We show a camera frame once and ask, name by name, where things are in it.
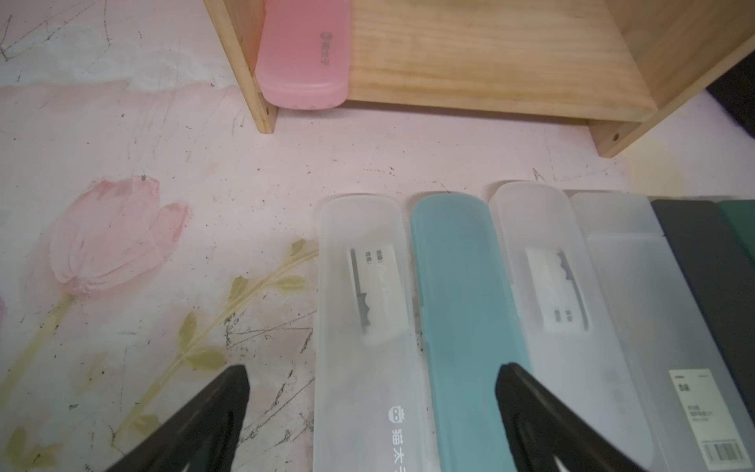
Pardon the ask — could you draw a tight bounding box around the black pencil case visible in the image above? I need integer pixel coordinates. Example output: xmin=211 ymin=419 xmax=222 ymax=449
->
xmin=651 ymin=199 xmax=754 ymax=415

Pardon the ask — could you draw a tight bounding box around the black tool case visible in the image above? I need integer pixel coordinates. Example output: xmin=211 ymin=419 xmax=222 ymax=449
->
xmin=707 ymin=53 xmax=755 ymax=138

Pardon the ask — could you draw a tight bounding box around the pink pencil case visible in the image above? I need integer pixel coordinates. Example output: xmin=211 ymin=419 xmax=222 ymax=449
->
xmin=255 ymin=0 xmax=352 ymax=110

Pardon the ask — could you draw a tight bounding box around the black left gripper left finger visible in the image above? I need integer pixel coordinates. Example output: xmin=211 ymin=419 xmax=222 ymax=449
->
xmin=109 ymin=365 xmax=250 ymax=471

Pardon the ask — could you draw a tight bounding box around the small clear pencil case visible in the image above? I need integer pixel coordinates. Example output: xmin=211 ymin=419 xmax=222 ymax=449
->
xmin=313 ymin=195 xmax=429 ymax=471

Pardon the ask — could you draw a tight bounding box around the wooden shelf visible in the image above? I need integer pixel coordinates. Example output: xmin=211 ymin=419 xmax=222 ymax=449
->
xmin=206 ymin=1 xmax=754 ymax=157

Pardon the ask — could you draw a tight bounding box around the dark green pencil case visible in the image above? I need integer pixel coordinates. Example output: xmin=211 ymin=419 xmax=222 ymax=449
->
xmin=718 ymin=200 xmax=755 ymax=260

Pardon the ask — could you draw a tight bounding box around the clear labelled pencil case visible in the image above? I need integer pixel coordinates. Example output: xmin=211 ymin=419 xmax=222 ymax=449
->
xmin=570 ymin=192 xmax=754 ymax=471

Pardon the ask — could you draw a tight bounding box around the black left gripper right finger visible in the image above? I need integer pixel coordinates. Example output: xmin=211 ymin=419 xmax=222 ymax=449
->
xmin=495 ymin=363 xmax=641 ymax=471

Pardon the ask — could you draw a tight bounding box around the clear rounded pencil case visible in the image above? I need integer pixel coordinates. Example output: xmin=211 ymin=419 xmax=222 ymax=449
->
xmin=490 ymin=182 xmax=655 ymax=468

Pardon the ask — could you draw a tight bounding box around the teal pencil case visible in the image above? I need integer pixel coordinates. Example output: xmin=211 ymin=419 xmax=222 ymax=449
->
xmin=410 ymin=193 xmax=529 ymax=471

